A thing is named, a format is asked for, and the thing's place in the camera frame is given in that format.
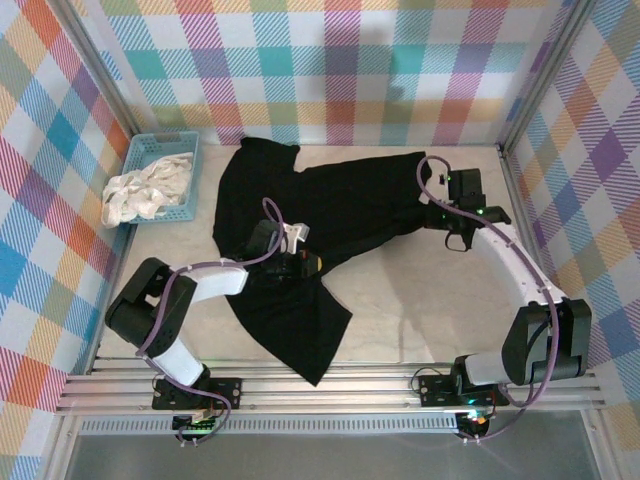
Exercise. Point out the black t-shirt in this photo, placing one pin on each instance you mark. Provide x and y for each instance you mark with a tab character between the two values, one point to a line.
350	200

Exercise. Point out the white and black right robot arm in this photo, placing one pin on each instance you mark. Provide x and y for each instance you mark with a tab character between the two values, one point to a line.
510	265

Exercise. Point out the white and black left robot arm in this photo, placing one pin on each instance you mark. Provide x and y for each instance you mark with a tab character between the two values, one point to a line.
220	282

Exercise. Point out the crumpled white cloth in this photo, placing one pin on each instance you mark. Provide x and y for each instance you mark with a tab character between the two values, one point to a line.
145	190

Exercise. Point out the blue plastic basket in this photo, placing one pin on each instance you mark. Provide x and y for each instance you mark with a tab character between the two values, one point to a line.
145	147

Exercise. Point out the left controller board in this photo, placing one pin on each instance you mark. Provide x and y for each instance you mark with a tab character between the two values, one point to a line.
197	427

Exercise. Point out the controller board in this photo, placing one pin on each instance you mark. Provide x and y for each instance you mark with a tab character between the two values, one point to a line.
475	422
197	427

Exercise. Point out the right controller board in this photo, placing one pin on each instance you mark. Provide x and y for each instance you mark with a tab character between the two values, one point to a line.
475	422

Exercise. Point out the aluminium side rail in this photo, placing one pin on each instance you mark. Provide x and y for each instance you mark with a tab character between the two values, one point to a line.
533	250

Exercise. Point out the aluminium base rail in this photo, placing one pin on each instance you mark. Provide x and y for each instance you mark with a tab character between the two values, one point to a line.
375	387

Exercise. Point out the aluminium frame post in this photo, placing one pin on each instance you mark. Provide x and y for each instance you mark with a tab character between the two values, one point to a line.
104	75
547	75

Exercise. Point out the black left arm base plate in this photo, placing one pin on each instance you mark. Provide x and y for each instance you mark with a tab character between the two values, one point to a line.
227	392

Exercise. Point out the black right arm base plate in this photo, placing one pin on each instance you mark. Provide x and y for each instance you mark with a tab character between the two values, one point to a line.
435	390

